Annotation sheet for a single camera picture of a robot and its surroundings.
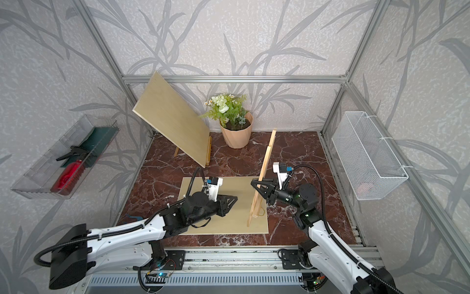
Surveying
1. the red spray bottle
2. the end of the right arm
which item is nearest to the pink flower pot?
the end of the right arm

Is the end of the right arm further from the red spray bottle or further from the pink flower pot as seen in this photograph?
the red spray bottle

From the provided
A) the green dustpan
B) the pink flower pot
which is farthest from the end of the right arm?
the green dustpan

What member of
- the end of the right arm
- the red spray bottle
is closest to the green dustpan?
the red spray bottle

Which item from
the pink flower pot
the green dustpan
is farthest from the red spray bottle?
the pink flower pot

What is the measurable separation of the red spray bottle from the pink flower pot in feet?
1.98

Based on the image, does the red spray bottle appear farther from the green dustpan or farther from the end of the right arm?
the end of the right arm

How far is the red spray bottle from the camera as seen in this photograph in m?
0.56

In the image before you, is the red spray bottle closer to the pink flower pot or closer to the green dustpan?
the green dustpan

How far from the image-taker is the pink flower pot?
1.01 meters

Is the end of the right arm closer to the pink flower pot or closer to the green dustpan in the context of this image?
the pink flower pot
